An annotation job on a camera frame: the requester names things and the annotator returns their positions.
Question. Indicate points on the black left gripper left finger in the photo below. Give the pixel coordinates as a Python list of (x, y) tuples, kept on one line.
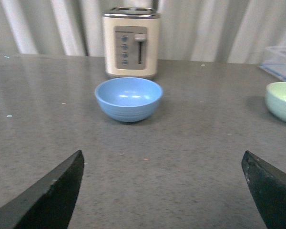
[(50, 202)]

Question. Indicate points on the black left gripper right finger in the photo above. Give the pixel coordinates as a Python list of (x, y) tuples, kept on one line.
[(267, 185)]

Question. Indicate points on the green bowl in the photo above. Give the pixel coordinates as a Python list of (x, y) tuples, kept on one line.
[(275, 99)]

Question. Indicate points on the blue bowl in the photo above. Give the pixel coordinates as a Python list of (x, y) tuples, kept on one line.
[(128, 99)]

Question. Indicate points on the clear plastic food container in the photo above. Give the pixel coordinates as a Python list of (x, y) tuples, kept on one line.
[(274, 61)]

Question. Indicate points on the white curtain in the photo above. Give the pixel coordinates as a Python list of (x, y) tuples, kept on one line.
[(235, 31)]

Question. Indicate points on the cream two-slot toaster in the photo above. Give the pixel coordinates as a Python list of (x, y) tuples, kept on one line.
[(131, 38)]

